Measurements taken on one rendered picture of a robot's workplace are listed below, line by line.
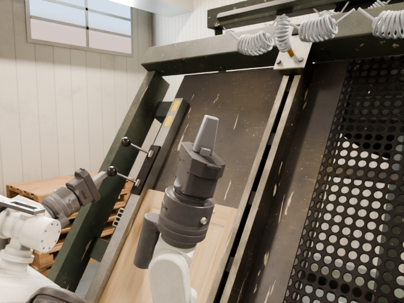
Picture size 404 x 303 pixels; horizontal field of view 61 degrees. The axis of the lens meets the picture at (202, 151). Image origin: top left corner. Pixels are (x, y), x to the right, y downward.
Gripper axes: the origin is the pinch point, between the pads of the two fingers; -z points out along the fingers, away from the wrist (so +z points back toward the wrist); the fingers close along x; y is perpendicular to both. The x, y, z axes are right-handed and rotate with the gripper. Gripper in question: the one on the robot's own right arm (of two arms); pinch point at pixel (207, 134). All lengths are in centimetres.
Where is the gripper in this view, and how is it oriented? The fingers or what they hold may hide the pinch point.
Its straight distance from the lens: 56.7
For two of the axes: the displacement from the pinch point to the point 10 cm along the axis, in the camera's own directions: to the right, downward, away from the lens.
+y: 9.3, 1.8, 3.1
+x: -2.5, -2.9, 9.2
